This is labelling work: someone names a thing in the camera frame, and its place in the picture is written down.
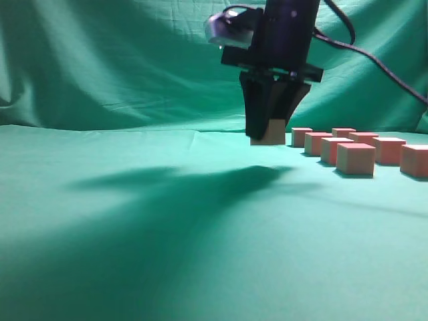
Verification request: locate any pink cube eight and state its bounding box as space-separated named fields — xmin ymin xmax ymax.
xmin=291 ymin=127 xmax=313 ymax=148

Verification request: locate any pink cube five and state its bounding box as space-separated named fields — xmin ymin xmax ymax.
xmin=372 ymin=137 xmax=407 ymax=166

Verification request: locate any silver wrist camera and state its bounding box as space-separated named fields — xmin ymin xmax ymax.
xmin=204 ymin=5 xmax=263 ymax=48

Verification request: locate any pink cube six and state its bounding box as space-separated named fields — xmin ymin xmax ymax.
xmin=304 ymin=132 xmax=333 ymax=156

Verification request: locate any pink cube seven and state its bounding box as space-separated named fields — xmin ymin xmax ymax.
xmin=348 ymin=132 xmax=379 ymax=144

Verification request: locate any pink cube nine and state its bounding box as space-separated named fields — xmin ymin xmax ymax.
xmin=332 ymin=128 xmax=356 ymax=138

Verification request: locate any black cable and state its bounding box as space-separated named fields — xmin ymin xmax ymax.
xmin=312 ymin=0 xmax=428 ymax=107

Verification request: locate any pink cube three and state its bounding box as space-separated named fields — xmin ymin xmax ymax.
xmin=400 ymin=144 xmax=428 ymax=178

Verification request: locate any pink cube two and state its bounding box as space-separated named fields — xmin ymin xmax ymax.
xmin=336 ymin=142 xmax=376 ymax=177

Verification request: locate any pink cube four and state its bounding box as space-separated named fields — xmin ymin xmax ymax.
xmin=320 ymin=137 xmax=353 ymax=166

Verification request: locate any green cloth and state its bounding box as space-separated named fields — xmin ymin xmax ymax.
xmin=1 ymin=1 xmax=427 ymax=320

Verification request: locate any pink cube one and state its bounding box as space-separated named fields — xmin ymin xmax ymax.
xmin=250 ymin=119 xmax=286 ymax=146

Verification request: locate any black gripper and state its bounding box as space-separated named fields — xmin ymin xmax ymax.
xmin=221 ymin=1 xmax=324 ymax=140

